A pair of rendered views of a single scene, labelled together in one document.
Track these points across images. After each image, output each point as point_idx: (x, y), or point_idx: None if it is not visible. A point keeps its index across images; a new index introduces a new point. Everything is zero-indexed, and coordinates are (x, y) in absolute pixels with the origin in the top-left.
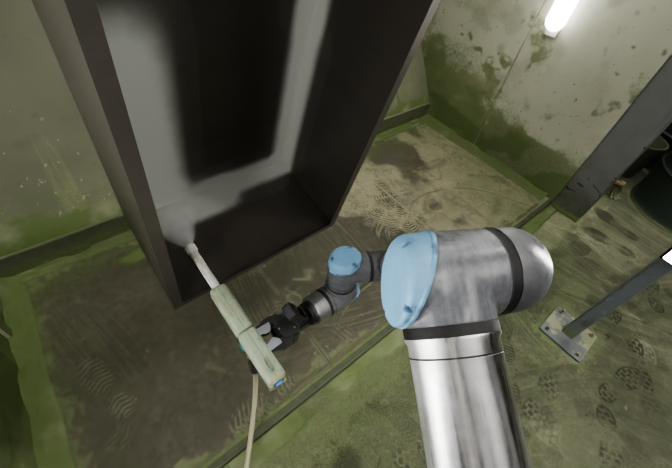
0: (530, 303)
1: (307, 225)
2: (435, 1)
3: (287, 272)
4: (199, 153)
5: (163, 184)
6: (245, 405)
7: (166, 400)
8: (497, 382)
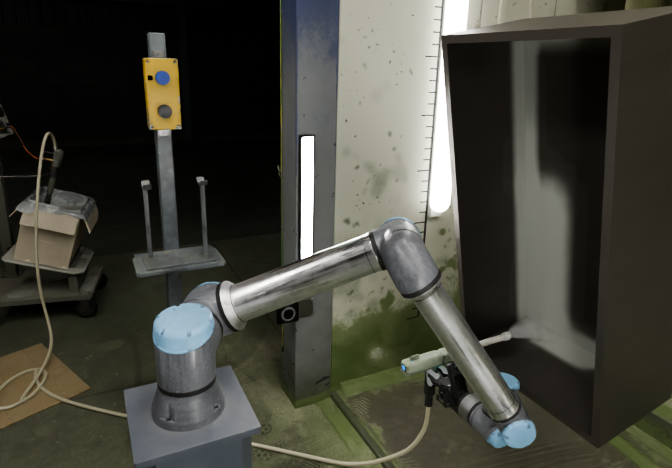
0: (382, 251)
1: (583, 423)
2: (606, 191)
3: None
4: (581, 302)
5: (553, 308)
6: (418, 465)
7: (423, 420)
8: (351, 242)
